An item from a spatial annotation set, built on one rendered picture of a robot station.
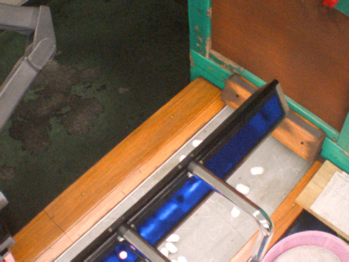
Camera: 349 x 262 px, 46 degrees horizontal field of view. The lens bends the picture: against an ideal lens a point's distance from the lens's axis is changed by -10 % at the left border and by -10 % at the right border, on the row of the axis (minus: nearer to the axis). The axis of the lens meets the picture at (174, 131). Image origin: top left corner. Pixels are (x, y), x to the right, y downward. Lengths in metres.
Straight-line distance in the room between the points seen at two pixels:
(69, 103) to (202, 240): 1.43
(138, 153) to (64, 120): 1.15
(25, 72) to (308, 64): 0.62
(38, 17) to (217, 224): 0.63
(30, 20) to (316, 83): 0.66
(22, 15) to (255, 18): 0.53
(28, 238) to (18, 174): 1.08
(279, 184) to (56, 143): 1.31
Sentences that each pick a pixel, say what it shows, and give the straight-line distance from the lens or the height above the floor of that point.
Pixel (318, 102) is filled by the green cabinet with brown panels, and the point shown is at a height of 0.92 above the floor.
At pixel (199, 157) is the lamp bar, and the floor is 1.11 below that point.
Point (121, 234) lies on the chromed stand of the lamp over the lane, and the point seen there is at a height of 1.12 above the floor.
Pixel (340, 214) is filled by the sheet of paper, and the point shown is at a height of 0.78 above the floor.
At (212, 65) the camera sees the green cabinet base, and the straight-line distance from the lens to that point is 1.24.
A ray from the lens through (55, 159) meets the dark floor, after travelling 2.14.
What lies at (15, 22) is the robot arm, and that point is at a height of 1.15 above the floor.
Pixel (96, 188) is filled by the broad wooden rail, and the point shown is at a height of 0.77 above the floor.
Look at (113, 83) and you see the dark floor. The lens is 2.36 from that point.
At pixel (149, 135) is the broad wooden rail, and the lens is 1.18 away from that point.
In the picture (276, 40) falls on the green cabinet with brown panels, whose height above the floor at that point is 1.03.
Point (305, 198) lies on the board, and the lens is 1.09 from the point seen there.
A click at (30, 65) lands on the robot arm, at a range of 0.96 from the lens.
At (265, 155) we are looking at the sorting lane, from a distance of 1.18.
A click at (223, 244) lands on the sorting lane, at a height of 0.74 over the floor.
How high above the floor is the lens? 1.72
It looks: 54 degrees down
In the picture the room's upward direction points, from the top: 4 degrees counter-clockwise
